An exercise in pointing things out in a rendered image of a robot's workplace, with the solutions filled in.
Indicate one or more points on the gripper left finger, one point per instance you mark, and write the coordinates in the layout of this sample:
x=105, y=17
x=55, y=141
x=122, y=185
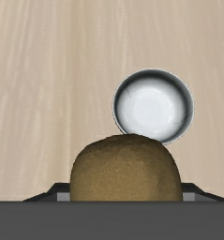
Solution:
x=57, y=192

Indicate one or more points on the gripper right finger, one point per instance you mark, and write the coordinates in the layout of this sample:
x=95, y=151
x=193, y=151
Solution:
x=194, y=192

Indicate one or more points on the brown kiwi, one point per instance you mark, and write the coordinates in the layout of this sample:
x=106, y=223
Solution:
x=126, y=170

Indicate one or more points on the white bowl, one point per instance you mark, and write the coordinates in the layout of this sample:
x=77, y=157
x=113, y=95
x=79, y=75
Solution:
x=154, y=104

